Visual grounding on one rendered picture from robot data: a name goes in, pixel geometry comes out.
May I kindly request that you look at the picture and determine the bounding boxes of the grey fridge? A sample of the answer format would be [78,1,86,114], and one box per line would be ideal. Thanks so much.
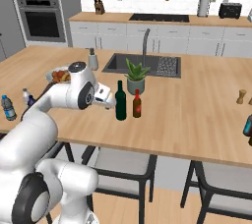
[0,0,27,63]

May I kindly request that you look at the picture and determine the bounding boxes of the steel wall oven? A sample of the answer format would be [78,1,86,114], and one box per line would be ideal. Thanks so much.
[16,0,68,44]

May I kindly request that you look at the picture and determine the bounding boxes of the bowl of orange food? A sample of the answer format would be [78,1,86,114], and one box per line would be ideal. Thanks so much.
[45,66,72,85]

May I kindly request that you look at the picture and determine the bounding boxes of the wooden pepper mill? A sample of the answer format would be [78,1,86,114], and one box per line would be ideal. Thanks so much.
[236,88,247,105]

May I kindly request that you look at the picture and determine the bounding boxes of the dark grey sink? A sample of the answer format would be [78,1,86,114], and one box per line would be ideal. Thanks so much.
[101,53,182,79]

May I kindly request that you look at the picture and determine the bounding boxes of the silver kettle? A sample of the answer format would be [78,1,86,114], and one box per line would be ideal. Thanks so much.
[196,0,218,19]

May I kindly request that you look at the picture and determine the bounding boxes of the white base cupboard run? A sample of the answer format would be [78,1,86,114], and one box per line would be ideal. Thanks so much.
[68,21,252,59]

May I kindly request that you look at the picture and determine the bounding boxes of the small dark blue bottle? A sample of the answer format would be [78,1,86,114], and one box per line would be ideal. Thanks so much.
[27,94,36,108]

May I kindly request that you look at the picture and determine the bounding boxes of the grey-seat black-frame chair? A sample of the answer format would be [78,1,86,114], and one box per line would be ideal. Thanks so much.
[81,145,158,224]
[44,140,75,164]
[179,160,252,224]

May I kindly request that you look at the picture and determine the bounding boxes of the red sauce bottle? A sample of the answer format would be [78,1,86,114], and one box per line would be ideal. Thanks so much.
[132,88,143,119]

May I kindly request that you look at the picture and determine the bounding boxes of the small white plastic bottle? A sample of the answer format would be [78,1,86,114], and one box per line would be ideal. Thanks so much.
[22,87,32,106]

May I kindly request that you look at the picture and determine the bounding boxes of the dark green glass bottle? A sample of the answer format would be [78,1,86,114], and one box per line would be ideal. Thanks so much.
[114,80,128,122]

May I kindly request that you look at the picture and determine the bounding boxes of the grey soap dispenser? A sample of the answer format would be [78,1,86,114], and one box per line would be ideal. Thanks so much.
[87,47,99,72]

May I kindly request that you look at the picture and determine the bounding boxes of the teal bottle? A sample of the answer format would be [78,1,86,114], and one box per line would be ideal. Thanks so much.
[242,113,252,138]

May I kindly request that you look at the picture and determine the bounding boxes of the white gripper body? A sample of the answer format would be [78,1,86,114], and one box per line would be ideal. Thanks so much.
[96,93,118,111]

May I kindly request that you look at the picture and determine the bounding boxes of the clear blue-label plastic bottle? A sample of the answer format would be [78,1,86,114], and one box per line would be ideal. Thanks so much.
[0,94,18,122]

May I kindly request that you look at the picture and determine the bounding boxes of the black hob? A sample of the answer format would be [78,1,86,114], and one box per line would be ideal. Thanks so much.
[128,13,191,24]

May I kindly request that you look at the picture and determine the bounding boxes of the wooden knife block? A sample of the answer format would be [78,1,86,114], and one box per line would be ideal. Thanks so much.
[93,0,106,16]

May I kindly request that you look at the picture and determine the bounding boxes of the grey tap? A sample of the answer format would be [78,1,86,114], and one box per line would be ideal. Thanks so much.
[141,28,152,67]

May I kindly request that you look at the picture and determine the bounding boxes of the green potted plant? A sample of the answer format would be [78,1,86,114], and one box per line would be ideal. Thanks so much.
[124,58,152,96]

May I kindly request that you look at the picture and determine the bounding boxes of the black toaster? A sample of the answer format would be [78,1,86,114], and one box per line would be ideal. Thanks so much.
[218,2,243,20]

